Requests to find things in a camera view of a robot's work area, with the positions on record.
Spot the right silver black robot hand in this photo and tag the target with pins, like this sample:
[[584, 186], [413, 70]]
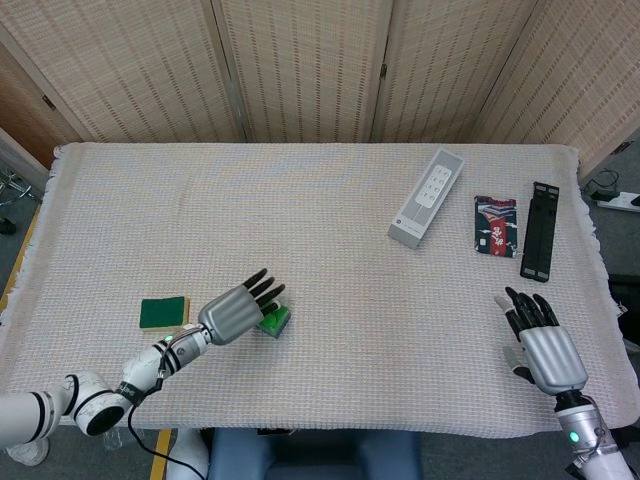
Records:
[[552, 357]]

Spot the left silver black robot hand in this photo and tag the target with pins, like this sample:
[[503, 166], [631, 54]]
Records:
[[230, 315]]

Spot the green toy block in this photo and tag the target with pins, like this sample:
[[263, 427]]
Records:
[[277, 325]]

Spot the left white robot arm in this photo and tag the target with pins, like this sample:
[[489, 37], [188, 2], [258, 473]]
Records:
[[145, 362]]

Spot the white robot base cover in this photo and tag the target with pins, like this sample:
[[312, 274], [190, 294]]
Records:
[[192, 450]]

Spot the green yellow sponge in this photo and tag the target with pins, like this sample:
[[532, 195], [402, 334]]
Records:
[[162, 313]]

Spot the black folding stand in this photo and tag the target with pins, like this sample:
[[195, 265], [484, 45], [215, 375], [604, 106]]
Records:
[[540, 230]]

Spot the white woven tablecloth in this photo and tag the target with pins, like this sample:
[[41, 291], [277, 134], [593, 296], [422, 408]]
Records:
[[320, 210]]

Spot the dark patterned card pack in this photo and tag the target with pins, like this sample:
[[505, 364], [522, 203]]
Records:
[[495, 227]]

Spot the blue padded seat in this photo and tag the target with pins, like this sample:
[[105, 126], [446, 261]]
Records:
[[315, 457]]

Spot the white power strip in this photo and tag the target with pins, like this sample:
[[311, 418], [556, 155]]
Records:
[[620, 201]]

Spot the clear plastic bag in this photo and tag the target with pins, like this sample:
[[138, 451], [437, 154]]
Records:
[[114, 440]]

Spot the long white grey box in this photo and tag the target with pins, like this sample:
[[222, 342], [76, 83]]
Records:
[[427, 200]]

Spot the chrome chair base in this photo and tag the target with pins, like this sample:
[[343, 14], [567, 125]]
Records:
[[12, 192]]

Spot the beige woven folding screen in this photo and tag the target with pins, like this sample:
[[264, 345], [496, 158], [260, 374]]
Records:
[[310, 70]]

